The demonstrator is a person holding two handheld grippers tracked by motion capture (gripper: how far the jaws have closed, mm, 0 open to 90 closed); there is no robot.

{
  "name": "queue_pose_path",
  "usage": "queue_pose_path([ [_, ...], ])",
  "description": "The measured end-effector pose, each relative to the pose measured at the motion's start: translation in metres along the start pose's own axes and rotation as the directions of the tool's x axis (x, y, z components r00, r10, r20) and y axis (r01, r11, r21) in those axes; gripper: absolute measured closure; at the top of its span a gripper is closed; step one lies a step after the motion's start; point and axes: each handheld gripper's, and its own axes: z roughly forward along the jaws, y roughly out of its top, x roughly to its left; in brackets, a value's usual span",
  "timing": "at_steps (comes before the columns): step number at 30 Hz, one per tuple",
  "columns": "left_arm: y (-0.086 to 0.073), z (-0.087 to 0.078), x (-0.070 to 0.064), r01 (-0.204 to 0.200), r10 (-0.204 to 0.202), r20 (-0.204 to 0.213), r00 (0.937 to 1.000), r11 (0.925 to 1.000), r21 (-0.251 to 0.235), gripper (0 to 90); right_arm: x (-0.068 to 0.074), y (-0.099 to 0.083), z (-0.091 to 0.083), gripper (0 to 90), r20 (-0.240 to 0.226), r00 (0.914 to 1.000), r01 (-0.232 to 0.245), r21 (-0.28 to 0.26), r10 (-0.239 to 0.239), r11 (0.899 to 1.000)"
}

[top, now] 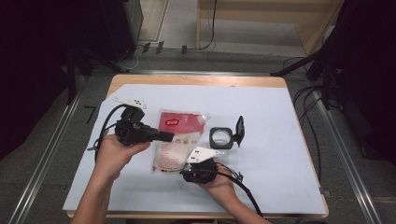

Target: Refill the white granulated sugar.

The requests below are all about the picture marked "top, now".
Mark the person's left hand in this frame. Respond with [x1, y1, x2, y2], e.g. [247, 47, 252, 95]
[93, 133, 151, 180]

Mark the black metal stand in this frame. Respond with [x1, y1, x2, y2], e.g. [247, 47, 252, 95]
[64, 43, 127, 105]

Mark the light wooden bench frame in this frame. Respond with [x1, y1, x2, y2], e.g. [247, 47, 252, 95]
[195, 0, 345, 56]

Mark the right hand-held gripper black cable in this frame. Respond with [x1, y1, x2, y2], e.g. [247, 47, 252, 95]
[216, 161, 264, 217]

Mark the black stand leg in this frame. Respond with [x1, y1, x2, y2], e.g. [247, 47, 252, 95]
[270, 46, 326, 77]

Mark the aluminium floor rail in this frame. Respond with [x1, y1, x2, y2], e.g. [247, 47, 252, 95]
[311, 90, 382, 224]
[7, 92, 82, 224]

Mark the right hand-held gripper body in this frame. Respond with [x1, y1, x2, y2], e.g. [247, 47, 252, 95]
[180, 147, 226, 185]

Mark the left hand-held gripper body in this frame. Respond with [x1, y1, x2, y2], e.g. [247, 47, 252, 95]
[113, 96, 157, 147]

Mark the thin black hanging cable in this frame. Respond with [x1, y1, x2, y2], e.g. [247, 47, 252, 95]
[200, 0, 219, 51]

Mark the white table mat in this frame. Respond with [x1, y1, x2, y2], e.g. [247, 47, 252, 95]
[62, 83, 327, 216]

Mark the person's right hand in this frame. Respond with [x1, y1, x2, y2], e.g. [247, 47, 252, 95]
[203, 165, 239, 203]

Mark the red and white spouted pouch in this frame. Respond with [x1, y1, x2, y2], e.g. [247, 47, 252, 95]
[151, 108, 211, 175]

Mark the black cabinet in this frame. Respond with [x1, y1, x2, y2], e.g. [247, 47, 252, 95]
[101, 0, 144, 62]

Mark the black curtain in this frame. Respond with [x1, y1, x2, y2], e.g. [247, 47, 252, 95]
[306, 0, 396, 166]
[0, 0, 125, 161]

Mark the black floor cable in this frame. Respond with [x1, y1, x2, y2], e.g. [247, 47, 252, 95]
[292, 85, 323, 185]

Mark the white floor cable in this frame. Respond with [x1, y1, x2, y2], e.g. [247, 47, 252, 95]
[124, 46, 148, 71]

